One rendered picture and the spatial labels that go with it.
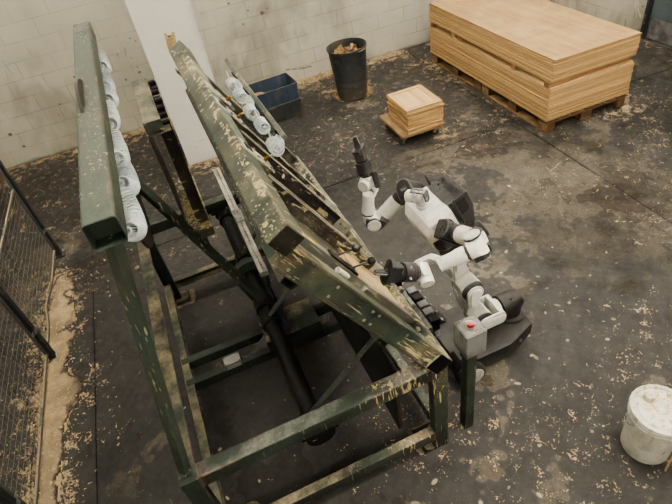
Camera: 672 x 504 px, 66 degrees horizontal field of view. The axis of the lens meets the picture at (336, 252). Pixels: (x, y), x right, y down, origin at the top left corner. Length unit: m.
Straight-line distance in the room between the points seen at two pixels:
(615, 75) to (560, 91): 0.67
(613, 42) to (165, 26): 4.41
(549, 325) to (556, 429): 0.80
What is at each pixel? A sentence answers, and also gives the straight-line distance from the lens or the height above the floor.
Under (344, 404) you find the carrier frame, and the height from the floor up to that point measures 0.79.
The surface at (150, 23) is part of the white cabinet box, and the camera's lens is 5.80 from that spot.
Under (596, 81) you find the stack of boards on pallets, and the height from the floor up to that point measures 0.42.
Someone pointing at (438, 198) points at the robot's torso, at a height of 1.37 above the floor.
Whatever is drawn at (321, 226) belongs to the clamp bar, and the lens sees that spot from 2.54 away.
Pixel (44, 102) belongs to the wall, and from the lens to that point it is 7.55.
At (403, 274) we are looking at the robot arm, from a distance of 2.23.
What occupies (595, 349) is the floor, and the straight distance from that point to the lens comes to 3.88.
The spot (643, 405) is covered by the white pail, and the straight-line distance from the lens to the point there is 3.26.
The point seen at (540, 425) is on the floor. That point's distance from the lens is 3.48.
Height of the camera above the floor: 2.97
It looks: 41 degrees down
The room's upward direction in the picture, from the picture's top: 11 degrees counter-clockwise
